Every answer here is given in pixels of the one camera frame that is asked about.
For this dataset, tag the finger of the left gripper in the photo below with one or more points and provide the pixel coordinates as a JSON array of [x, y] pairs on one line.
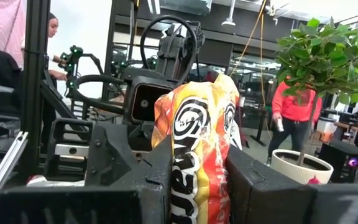
[[107, 158]]

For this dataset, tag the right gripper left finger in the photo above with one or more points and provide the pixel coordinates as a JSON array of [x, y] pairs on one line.
[[148, 199]]

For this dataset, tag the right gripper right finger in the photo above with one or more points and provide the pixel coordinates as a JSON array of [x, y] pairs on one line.
[[259, 202]]

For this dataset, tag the orange Maruchan ramen packet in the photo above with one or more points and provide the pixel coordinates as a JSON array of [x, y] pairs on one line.
[[197, 130]]

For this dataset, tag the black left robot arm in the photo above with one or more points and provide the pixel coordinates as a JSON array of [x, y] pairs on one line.
[[172, 53]]

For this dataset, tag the pale round plant pot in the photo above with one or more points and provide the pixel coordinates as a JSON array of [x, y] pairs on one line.
[[287, 171]]

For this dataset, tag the silver aluminium extrusion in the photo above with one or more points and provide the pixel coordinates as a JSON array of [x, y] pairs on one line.
[[8, 161]]

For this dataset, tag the black computer case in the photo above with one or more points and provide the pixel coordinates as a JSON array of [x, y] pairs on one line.
[[334, 161]]

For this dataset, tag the person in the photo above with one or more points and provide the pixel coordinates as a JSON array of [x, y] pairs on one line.
[[291, 105], [53, 28]]

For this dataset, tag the white container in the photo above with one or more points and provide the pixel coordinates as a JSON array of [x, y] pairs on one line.
[[326, 126]]

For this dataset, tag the pink banner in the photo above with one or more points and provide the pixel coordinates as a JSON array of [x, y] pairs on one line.
[[2, 25]]

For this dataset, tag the green leafy potted tree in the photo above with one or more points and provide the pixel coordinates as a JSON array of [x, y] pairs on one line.
[[328, 53]]

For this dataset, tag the black aluminium rig frame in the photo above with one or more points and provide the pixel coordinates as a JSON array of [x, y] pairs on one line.
[[36, 93]]

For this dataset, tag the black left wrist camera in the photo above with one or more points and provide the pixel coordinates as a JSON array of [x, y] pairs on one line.
[[138, 82]]

